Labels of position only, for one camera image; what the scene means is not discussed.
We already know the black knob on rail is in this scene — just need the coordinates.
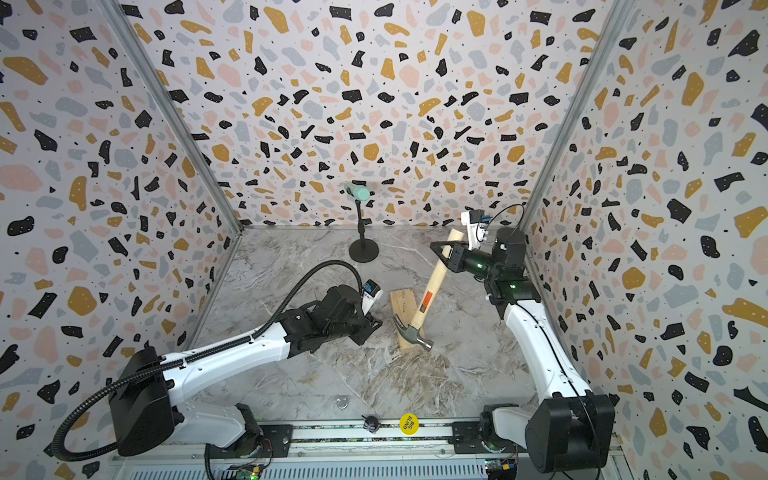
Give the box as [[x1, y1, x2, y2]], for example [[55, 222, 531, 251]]
[[363, 415, 381, 434]]

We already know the wooden block with nails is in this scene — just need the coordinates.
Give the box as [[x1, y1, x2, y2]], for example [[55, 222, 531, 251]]
[[390, 289, 422, 352]]

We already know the microphone on black stand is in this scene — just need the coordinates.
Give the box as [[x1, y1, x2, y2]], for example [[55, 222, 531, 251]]
[[345, 183, 379, 263]]

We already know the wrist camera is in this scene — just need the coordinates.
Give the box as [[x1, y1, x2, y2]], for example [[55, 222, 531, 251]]
[[361, 279, 382, 315], [460, 209, 491, 250]]

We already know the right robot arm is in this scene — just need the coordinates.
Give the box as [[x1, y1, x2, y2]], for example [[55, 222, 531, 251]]
[[430, 227, 615, 474]]

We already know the yellow round sticker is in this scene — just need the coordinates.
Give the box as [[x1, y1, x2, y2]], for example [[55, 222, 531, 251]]
[[399, 413, 420, 436]]

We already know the wooden handle claw hammer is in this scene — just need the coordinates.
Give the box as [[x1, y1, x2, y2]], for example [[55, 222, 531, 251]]
[[394, 260, 447, 351]]

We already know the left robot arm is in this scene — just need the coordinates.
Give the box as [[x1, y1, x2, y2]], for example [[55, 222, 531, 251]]
[[109, 280, 382, 458]]

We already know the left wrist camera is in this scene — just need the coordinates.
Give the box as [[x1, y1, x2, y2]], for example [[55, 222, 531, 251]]
[[361, 279, 382, 315]]

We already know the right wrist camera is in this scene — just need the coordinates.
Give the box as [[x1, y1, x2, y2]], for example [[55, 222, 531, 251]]
[[460, 209, 491, 250]]

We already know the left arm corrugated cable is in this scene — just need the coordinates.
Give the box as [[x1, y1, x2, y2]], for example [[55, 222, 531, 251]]
[[50, 259, 366, 463]]

